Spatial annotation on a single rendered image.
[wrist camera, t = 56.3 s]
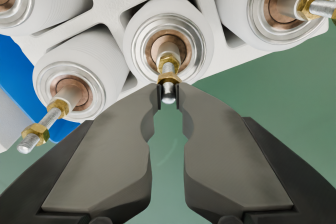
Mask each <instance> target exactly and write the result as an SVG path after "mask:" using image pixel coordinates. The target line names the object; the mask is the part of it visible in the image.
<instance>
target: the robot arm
mask: <svg viewBox="0 0 336 224"><path fill-rule="evenodd" d="M175 86H176V109H177V110H179V111H180V112H181V113H182V133H183V135H184V136H185V137H186V138H187V139H188V141H187V142H186V144H185V145H184V165H183V181H184V197H185V202H186V204H187V206H188V207H189V208H190V209H191V210H192V211H194V212H195V213H197V214H199V215H200V216H202V217H203V218H205V219H206V220H208V221H209V222H211V223H213V224H336V189H335V188H334V187H333V186H332V185H331V184H330V183H329V182H328V181H327V180H326V179H325V178H324V177H323V176H322V175H321V174H320V173H319V172H318V171H317V170H315V169H314V168H313V167H312V166H311V165H310V164H308V163H307V162H306V161H305V160H304V159H302V158H301V157H300V156H299V155H297V154H296V153H295V152H294V151H292V150H291V149H290V148H289V147H287V146H286V145H285V144H284V143H282V142H281V141H280V140H279V139H277V138H276V137H275V136H274V135H272V134H271V133H270V132H269V131H267V130H266V129H265V128H264V127H262V126H261V125H260V124H259V123H257V122H256V121H255V120H254V119H252V118H251V117H250V116H249V117H242V116H241V115H240V114H238V113H237V112H236V111H235V110H234V109H232V108H231V107H230V106H228V105H227V104H226V103H224V102H223V101H221V100H219V99H218V98H216V97H214V96H212V95H210V94H208V93H206V92H204V91H202V90H200V89H198V88H196V87H194V86H192V85H190V84H188V83H186V82H181V83H176V85H175ZM161 92H162V86H161V85H160V84H156V83H150V84H148V85H146V86H144V87H142V88H140V89H138V90H137V91H135V92H133V93H131V94H129V95H127V96H125V97H124V98H122V99H120V100H118V101H117V102H115V103H114V104H112V105H111V106H109V107H108V108H107V109H105V110H104V111H103V112H102V113H100V114H99V115H98V116H97V117H96V118H95V119H94V120H85V121H84V122H83V123H81V124H80V125H79V126H78V127H77V128H75V129H74V130H73V131H72V132H71V133H69V134H68V135H67V136H66V137H64V138H63V139H62V140H61V141H60V142H58V143H57V144H56V145H55V146H54V147H52V148H51V149H50V150H49V151H48V152H46V153H45V154H44V155H43V156H42V157H40V158H39V159H38V160H37V161H36V162H34V163H33V164H32V165H31V166H30V167H28V168H27V169H26V170H25V171H24V172H23V173H22V174H21V175H20V176H18V177H17V178H16V179H15V180H14V181H13V182H12V183H11V184H10V185H9V186H8V187H7V188H6V189H5V190H4V191H3V192H2V193H1V194H0V224H124V223H125V222H127V221H128V220H130V219H132V218H133V217H135V216H136V215H138V214H139V213H141V212H142V211H144V210H145V209H146V208H147V207H148V206H149V204H150V201H151V192H152V180H153V177H152V167H151V158H150V148H149V145H148V144H147V143H148V141H149V140H150V138H151V137H152V136H153V135H154V133H155V129H154V115H155V114H156V113H157V112H158V110H161V101H162V100H161Z"/></svg>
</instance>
